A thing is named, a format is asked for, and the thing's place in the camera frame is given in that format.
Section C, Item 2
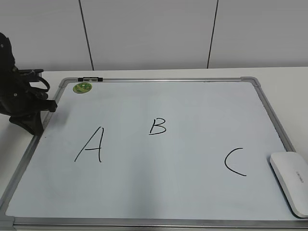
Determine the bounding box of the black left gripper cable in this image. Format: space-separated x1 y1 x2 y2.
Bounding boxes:
23 69 51 100

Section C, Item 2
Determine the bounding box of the white whiteboard with grey frame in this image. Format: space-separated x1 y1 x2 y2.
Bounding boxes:
0 77 308 231

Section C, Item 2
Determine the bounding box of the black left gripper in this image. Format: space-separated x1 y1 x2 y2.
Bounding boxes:
0 33 57 135

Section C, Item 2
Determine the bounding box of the round green magnet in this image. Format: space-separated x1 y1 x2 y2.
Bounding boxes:
73 82 92 94

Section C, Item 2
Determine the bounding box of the black silver hanging clip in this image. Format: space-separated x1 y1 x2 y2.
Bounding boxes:
77 77 103 82

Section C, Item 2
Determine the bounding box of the white rectangular board eraser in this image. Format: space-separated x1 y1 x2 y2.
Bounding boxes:
269 152 308 218

